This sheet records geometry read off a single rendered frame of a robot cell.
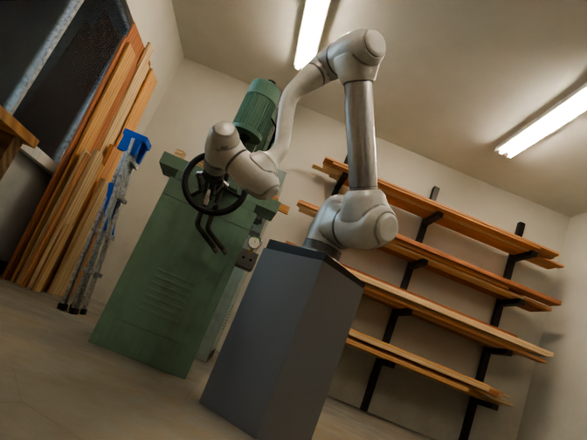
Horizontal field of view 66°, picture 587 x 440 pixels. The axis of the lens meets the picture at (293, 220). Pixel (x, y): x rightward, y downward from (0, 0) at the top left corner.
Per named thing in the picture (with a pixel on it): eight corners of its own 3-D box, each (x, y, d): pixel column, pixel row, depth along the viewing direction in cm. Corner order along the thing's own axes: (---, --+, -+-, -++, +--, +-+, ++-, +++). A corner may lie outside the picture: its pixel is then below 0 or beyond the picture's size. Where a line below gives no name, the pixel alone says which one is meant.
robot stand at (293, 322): (308, 447, 161) (364, 289, 176) (254, 439, 140) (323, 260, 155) (252, 413, 181) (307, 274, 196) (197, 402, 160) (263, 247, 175)
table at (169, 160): (155, 154, 202) (162, 142, 204) (162, 174, 231) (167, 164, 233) (280, 209, 208) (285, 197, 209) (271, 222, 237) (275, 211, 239)
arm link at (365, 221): (366, 244, 176) (408, 249, 157) (333, 250, 167) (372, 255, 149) (355, 42, 171) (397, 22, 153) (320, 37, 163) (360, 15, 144)
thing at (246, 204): (174, 177, 211) (177, 169, 212) (176, 189, 231) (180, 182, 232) (253, 212, 215) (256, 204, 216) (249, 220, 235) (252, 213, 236)
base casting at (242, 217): (161, 192, 209) (169, 175, 211) (170, 216, 264) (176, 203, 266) (250, 230, 213) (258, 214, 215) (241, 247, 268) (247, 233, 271)
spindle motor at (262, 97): (230, 122, 229) (253, 72, 237) (228, 135, 246) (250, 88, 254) (261, 137, 231) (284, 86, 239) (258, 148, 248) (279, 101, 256)
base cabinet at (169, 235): (86, 340, 190) (160, 192, 208) (113, 333, 246) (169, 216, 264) (185, 380, 195) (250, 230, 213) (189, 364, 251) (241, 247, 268)
